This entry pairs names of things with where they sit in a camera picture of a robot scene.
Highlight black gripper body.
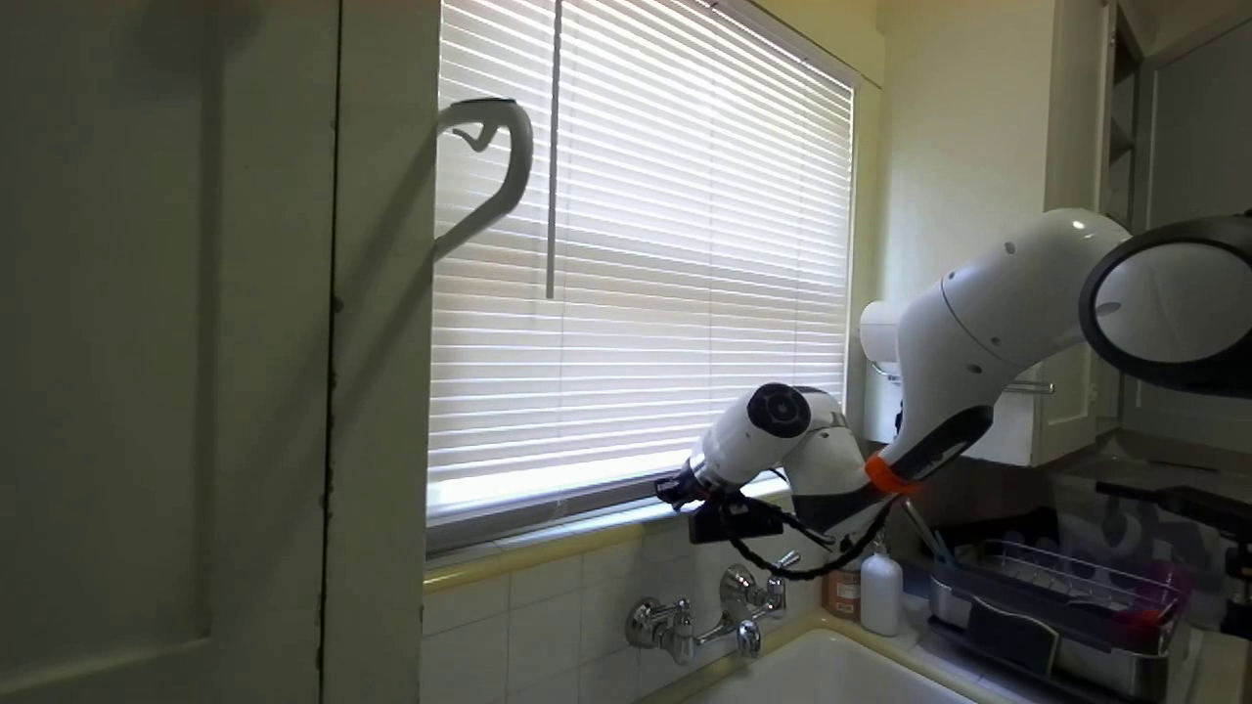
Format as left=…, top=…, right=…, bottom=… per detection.
left=685, top=481, right=789, bottom=549

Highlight white window blinds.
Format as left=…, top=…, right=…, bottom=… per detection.
left=434, top=0, right=860, bottom=506

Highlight amber bottle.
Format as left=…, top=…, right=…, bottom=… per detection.
left=818, top=558, right=866, bottom=622

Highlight window sill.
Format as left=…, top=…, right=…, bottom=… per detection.
left=428, top=481, right=697, bottom=579

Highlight white plastic bottle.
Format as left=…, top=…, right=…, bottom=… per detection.
left=857, top=542, right=908, bottom=641

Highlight white sink basin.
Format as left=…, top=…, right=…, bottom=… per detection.
left=690, top=622, right=1032, bottom=704

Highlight clear plastic organizer tray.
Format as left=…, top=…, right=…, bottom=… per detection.
left=913, top=533, right=1188, bottom=699

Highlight clear blind tilt wand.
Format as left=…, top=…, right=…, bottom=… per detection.
left=544, top=0, right=567, bottom=305

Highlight grey curved hook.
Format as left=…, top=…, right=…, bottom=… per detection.
left=431, top=93, right=541, bottom=265

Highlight cream panelled door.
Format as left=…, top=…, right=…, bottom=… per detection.
left=0, top=0, right=442, bottom=704

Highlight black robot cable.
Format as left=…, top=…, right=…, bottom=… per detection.
left=721, top=485, right=917, bottom=584

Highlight chrome wall faucet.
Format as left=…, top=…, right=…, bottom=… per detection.
left=624, top=564, right=796, bottom=664

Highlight orange strap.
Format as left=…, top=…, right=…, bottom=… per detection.
left=860, top=450, right=922, bottom=502

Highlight white wall cabinet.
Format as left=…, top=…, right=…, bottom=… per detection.
left=886, top=0, right=1131, bottom=468

